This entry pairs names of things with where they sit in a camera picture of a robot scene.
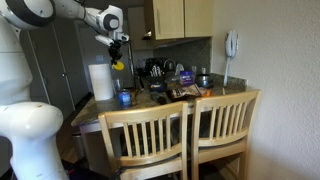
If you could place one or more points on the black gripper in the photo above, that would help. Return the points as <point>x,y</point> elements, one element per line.
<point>115,47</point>

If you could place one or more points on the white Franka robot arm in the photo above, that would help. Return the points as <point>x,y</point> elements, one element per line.
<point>30,133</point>

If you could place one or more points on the clear glass tumbler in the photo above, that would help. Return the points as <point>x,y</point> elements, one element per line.
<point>117,85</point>

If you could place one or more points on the white paper towel roll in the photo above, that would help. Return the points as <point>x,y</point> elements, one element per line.
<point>100,81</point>

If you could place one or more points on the blue tin can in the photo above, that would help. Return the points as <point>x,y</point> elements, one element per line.
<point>125,98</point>

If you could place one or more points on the dark round bowl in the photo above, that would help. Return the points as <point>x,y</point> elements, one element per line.
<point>156,87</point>

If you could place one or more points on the chrome kitchen faucet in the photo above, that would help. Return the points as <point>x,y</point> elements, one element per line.
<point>168,64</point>

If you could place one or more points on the grey closet doors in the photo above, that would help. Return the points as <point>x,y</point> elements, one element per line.
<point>53,70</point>

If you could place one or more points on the light wooden upper cabinets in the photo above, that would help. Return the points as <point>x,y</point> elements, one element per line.
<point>178,18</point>

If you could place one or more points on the printed snack bag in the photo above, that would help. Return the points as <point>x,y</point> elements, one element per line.
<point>186,91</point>

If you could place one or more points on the light wooden slat chair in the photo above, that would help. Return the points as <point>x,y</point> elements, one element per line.
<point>150,140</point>
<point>223,126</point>

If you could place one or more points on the steel cooking pot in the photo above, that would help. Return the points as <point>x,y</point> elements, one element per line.
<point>203,81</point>

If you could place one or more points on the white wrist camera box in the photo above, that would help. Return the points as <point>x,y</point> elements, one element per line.
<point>104,40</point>

